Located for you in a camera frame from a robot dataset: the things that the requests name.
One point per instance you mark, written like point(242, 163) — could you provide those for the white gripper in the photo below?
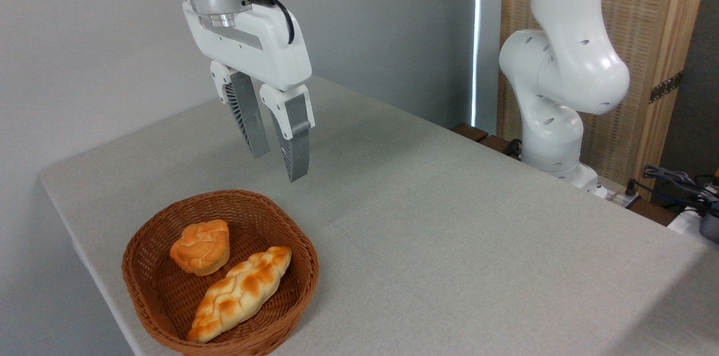
point(269, 50)

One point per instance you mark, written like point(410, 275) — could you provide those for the round bread roll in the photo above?
point(201, 246)

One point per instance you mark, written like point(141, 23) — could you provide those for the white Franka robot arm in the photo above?
point(567, 64)

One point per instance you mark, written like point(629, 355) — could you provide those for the long braided bread loaf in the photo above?
point(241, 291)

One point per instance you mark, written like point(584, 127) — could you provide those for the dark brown wooden block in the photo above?
point(497, 144)
point(471, 132)

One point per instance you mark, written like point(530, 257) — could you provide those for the brown wicker basket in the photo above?
point(157, 288)

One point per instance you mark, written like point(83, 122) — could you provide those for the grey tablecloth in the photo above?
point(449, 243)

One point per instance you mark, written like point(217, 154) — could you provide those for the wooden woven folding screen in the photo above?
point(646, 36)

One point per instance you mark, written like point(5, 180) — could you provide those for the metal screen hinge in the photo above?
point(665, 87)

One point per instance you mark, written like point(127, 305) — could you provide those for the white box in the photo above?
point(682, 222)

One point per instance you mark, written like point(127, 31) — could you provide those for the grey metal container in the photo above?
point(711, 227)

